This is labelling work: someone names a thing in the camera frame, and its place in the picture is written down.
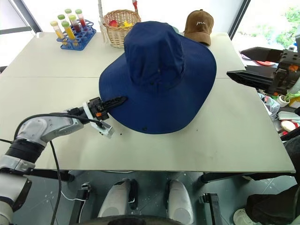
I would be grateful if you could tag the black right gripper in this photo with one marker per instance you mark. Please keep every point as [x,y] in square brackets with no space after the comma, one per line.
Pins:
[284,77]

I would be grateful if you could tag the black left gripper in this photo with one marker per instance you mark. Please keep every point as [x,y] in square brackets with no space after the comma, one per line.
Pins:
[98,108]

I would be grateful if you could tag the navy blue wide-brim hat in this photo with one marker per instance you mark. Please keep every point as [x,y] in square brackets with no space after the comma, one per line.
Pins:
[159,77]

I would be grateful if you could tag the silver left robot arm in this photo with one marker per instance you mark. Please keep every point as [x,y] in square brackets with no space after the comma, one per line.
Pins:
[47,126]

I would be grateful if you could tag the brown baseball cap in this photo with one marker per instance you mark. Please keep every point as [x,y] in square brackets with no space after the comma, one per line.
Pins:
[199,25]

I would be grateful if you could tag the white hat stand pole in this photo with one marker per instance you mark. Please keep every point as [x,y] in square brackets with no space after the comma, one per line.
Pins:
[102,21]

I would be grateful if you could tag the red plate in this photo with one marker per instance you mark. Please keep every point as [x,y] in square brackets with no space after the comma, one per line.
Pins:
[266,62]

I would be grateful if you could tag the small white potted plant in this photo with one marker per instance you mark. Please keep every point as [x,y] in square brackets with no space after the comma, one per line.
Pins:
[284,98]

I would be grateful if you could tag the clear plastic bag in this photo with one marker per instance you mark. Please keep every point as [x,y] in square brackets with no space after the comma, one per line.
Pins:
[272,106]

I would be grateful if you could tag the woven wicker basket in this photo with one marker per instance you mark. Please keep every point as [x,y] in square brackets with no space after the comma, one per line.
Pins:
[117,35]

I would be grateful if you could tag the blue test tube rack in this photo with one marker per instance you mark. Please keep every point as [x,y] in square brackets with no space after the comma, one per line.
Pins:
[79,38]

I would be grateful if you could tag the yellow toy fruit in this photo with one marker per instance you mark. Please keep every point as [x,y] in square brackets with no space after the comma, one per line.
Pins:
[126,24]

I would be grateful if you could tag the red toy fruit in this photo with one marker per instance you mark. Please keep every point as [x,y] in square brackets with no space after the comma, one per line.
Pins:
[113,23]

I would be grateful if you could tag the green-capped tube with orange liquid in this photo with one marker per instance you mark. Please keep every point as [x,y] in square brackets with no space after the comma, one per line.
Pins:
[69,31]

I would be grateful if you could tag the green-capped tube with dark-red liquid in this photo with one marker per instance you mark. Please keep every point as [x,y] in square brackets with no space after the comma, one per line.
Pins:
[75,24]

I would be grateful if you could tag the green-capped tube with red liquid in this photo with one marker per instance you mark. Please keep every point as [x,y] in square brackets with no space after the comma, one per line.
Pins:
[81,18]

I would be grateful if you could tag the yellow-capped tube with yellow liquid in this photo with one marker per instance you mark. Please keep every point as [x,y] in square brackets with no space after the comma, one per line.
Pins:
[58,30]

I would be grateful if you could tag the white robot foot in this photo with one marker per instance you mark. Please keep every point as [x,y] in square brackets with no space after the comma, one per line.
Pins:
[180,201]
[114,199]

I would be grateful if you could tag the red and white pole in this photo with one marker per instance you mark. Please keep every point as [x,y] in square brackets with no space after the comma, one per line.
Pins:
[135,5]

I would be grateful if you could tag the green-capped clear test tube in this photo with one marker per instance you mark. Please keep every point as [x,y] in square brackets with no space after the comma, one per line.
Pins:
[68,12]
[62,18]

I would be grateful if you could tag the black trouser leg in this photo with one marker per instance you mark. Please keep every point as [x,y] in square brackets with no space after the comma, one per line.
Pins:
[274,206]

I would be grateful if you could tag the white shoe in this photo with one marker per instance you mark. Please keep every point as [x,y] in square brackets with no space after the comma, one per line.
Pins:
[242,218]

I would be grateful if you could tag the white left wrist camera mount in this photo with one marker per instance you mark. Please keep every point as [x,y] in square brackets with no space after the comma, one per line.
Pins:
[106,130]

